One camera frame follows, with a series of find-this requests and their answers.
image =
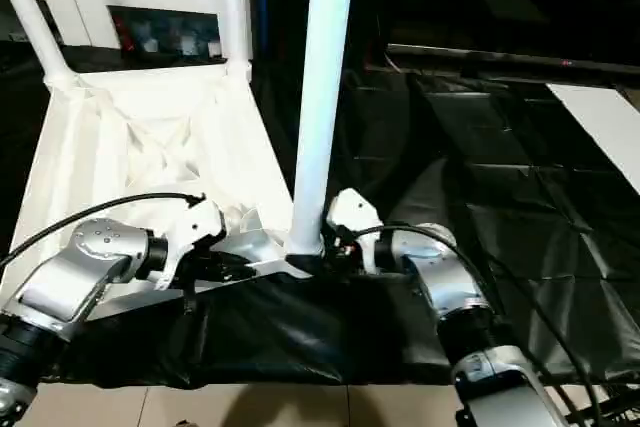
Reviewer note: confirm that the white plastic table top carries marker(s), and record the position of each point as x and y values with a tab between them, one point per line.
150	147

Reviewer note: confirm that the white plastic table leg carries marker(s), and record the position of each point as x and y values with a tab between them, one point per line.
325	87
35	17
235	7

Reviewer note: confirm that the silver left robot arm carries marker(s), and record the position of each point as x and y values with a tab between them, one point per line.
80	272

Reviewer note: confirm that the black plastic mat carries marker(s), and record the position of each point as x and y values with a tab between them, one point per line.
500	217

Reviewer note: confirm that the white flat board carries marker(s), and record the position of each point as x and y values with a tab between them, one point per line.
600	127

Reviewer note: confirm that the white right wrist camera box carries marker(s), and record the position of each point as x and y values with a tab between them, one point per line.
355	215

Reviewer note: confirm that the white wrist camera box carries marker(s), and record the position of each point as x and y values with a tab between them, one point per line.
355	215
195	232

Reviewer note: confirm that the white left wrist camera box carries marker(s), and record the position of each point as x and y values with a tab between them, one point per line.
195	232

